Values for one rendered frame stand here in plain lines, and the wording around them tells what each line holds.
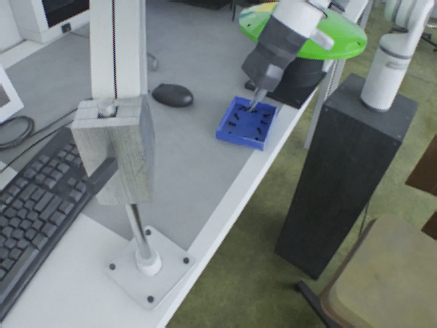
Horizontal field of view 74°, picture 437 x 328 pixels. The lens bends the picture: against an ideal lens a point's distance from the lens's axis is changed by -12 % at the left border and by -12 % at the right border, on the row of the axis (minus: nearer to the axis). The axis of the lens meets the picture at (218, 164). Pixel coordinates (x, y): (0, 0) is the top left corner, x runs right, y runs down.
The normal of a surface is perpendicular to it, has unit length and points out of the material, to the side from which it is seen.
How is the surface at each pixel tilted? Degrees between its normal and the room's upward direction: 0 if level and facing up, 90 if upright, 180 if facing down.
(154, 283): 0
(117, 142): 90
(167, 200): 0
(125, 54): 53
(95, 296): 0
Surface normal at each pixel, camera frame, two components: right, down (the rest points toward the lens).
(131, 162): 0.10, 0.73
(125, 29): 0.10, 0.17
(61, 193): 0.13, -0.66
